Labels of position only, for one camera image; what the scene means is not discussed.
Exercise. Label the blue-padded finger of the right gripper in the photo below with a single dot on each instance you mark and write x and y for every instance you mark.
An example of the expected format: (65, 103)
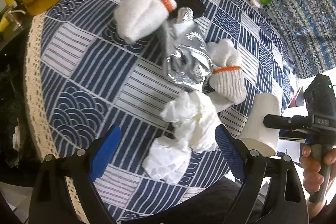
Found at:
(286, 123)

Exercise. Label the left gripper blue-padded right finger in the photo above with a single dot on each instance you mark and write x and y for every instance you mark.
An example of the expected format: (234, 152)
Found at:
(233, 150)

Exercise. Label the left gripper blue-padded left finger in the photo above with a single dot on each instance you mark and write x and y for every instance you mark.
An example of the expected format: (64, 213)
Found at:
(101, 151)

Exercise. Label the white paper cup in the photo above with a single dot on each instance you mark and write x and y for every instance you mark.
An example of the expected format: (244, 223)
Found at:
(254, 134)

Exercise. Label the white tissue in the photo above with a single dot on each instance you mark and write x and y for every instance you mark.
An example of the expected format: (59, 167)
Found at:
(194, 120)

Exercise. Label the white sock orange band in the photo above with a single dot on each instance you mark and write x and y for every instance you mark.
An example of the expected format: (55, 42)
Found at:
(227, 79)
(136, 19)

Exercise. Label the silver foil bag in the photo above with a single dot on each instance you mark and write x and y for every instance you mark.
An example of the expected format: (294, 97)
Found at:
(185, 60)

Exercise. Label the black sock ball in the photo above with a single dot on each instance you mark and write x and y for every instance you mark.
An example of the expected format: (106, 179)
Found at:
(197, 7)

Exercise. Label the person's right forearm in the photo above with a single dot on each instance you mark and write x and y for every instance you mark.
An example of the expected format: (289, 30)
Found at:
(321, 212)

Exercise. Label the black kitchen sink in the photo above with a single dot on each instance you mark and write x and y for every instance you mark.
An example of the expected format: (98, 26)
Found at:
(19, 161)

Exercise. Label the person's right hand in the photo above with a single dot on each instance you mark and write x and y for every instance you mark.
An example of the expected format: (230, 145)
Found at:
(312, 179)

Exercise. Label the blue white patterned tablecloth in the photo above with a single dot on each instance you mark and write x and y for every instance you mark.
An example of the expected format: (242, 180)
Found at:
(81, 78)

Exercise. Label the ethnic pattern blue cloth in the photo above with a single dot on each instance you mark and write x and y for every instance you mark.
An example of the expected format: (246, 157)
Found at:
(308, 27)

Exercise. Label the steel soap dispenser pump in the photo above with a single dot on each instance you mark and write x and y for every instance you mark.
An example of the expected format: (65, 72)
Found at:
(12, 16)

